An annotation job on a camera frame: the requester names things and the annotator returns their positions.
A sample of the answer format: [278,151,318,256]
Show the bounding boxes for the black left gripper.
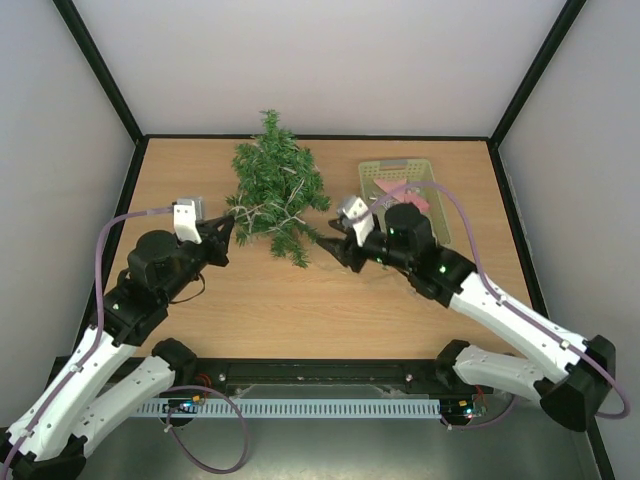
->
[160,215,236,303]

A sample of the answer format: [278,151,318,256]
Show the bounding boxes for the clear led string lights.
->
[227,137,416,296]

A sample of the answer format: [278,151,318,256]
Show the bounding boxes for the small green christmas tree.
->
[221,109,332,268]

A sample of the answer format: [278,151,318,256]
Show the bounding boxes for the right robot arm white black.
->
[317,197,616,432]

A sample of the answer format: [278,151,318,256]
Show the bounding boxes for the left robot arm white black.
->
[1,207,235,479]

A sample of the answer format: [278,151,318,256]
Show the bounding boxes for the pink paper triangle ornament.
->
[373,178,407,199]

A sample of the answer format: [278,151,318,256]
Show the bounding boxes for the pink bow ornament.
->
[394,190,430,214]

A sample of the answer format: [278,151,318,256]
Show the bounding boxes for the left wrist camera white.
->
[173,197,204,244]

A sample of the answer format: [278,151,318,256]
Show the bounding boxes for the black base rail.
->
[170,358,494,399]

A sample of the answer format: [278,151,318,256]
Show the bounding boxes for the light blue slotted cable duct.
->
[132,398,441,419]

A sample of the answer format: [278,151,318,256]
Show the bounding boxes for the black corner frame post left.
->
[53,0,144,144]

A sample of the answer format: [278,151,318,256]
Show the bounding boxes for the black corner frame post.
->
[489,0,587,150]
[53,0,144,144]

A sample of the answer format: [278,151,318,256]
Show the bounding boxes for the black corner frame post right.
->
[489,0,587,150]

